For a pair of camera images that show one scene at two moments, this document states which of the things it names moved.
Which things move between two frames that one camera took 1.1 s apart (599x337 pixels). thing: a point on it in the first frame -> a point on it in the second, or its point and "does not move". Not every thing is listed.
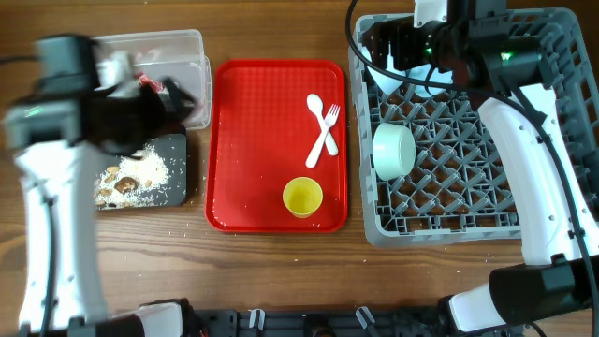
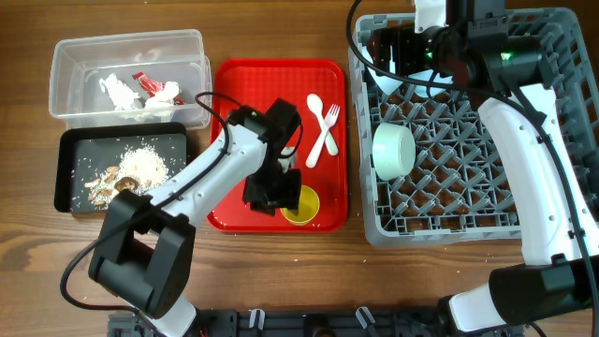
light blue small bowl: [387, 80] does not move
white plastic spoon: [315, 107] does not move
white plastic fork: [330, 119] does not move
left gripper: [161, 119] -> [288, 194]
